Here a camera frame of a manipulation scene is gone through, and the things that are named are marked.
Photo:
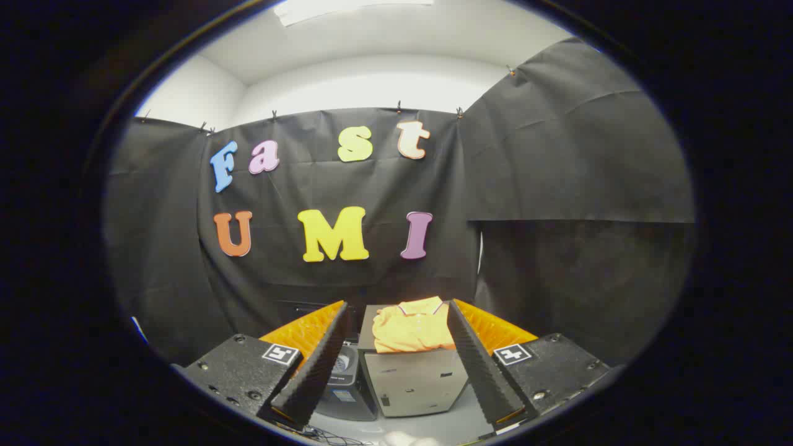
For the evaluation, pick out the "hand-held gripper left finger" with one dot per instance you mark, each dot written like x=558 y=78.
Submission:
x=316 y=371

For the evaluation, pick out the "black backdrop cloth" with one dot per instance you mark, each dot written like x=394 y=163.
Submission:
x=372 y=186

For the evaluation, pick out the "small dark washing machine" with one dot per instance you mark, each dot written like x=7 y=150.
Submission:
x=347 y=396

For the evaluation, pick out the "orange polo shirt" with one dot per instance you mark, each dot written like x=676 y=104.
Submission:
x=412 y=331

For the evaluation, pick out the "grey cabinet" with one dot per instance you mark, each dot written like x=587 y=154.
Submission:
x=415 y=384

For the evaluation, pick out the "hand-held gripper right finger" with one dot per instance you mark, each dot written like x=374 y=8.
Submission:
x=480 y=371

